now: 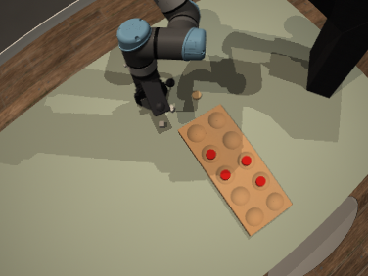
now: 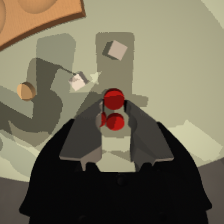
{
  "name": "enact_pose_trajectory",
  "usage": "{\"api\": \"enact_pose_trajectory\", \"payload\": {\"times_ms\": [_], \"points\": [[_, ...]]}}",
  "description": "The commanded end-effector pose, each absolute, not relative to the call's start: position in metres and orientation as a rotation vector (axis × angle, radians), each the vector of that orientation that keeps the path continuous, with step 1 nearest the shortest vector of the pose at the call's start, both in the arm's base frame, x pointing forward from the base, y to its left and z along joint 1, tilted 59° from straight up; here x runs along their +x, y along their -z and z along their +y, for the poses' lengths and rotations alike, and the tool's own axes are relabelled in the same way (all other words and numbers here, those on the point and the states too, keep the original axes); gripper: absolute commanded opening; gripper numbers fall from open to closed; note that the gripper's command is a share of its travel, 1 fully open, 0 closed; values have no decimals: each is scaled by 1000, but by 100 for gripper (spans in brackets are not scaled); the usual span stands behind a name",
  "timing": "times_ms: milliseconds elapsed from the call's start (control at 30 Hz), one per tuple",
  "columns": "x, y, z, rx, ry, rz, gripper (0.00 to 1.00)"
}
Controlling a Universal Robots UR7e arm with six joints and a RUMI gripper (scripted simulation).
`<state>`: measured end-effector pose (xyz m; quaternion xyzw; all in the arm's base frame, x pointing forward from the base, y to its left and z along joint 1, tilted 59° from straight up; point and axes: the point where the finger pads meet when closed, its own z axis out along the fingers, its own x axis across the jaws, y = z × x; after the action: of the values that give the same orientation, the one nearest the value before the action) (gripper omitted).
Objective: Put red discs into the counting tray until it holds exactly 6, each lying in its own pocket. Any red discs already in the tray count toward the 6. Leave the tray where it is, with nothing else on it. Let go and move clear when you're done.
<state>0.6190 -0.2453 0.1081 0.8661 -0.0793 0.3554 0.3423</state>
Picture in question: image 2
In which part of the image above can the red disc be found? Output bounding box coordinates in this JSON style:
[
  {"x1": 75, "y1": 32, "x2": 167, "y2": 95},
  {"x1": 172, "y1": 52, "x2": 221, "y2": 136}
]
[
  {"x1": 104, "y1": 88, "x2": 125, "y2": 110},
  {"x1": 100, "y1": 112, "x2": 106, "y2": 127},
  {"x1": 106, "y1": 113, "x2": 124, "y2": 130}
]

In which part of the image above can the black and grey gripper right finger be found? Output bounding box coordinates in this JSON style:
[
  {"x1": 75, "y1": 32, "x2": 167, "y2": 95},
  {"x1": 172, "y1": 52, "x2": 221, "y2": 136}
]
[{"x1": 124, "y1": 100, "x2": 212, "y2": 211}]

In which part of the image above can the tan tray with round pockets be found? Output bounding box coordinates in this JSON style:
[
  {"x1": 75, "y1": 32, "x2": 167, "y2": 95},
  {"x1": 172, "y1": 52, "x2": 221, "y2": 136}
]
[{"x1": 0, "y1": 0, "x2": 86, "y2": 51}]

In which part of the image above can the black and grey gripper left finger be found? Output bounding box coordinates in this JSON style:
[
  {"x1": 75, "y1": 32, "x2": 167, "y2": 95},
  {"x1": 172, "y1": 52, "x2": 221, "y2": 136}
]
[{"x1": 19, "y1": 98, "x2": 104, "y2": 217}]

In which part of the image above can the beige square block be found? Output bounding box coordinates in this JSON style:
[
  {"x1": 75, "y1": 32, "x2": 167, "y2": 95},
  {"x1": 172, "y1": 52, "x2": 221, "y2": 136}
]
[
  {"x1": 108, "y1": 40, "x2": 127, "y2": 60},
  {"x1": 68, "y1": 71, "x2": 88, "y2": 91}
]

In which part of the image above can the tan round disc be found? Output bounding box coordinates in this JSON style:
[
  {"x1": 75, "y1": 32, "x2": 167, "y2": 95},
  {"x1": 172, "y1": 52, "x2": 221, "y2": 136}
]
[{"x1": 17, "y1": 82, "x2": 36, "y2": 101}]

